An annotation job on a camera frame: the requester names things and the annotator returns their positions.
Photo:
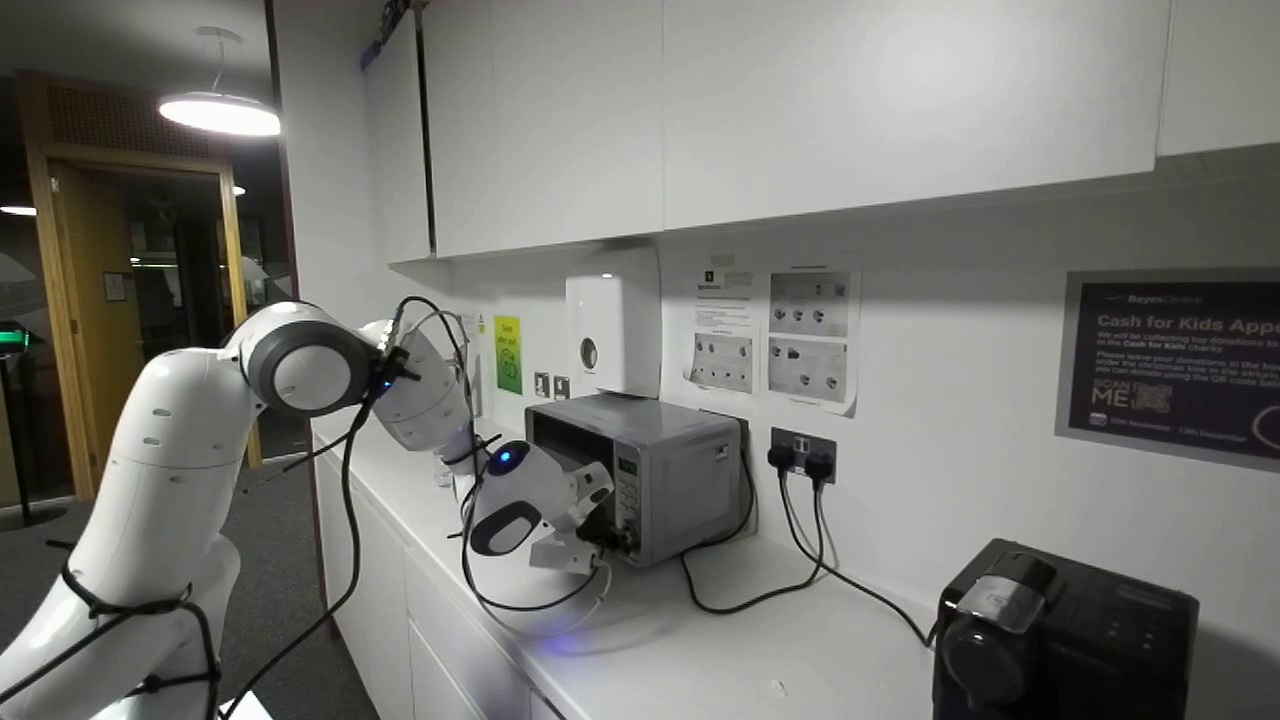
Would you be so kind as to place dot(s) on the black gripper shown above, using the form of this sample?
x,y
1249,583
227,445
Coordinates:
x,y
600,533

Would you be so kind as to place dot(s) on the black microwave door with window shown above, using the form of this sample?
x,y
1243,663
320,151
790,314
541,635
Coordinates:
x,y
575,432

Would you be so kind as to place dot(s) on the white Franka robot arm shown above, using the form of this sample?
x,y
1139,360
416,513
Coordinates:
x,y
173,482

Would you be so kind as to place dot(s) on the silver microwave oven body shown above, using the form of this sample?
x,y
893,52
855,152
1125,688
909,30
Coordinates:
x,y
685,482

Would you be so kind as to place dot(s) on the white paper towel dispenser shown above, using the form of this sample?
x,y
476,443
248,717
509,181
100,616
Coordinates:
x,y
614,334

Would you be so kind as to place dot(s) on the white instruction sheet with pictures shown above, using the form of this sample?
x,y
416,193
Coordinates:
x,y
723,353

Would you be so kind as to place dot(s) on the green yellow cleaning poster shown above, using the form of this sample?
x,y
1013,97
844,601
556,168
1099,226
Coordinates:
x,y
509,353

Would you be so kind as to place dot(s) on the white base cabinet unit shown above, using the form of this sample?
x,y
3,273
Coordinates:
x,y
407,635

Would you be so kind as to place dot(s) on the grey instruction sheet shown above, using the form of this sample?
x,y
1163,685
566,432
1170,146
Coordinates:
x,y
810,370
810,307

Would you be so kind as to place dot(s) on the small dark header label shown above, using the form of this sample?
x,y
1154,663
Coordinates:
x,y
725,282

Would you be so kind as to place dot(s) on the white upper cabinet door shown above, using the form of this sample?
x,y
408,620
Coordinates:
x,y
544,126
907,103
1221,73

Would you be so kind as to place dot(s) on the black coffee machine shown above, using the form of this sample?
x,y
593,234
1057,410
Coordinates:
x,y
1080,643

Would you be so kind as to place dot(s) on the round ceiling lamp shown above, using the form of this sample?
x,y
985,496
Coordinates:
x,y
222,113

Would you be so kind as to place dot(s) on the green lit sign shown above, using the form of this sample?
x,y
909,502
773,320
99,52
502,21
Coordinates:
x,y
18,339

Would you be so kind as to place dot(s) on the small ceiling light strip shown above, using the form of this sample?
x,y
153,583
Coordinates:
x,y
18,208

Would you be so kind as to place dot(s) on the silver wall switch plate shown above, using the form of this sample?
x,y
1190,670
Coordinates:
x,y
560,384
541,384

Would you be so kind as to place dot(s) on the black double wall socket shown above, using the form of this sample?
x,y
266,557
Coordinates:
x,y
802,443

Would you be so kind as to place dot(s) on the dark framed wall notice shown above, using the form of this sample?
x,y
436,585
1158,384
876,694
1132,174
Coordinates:
x,y
1182,364

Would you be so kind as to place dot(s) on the wooden door frame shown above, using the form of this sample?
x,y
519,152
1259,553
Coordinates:
x,y
82,240

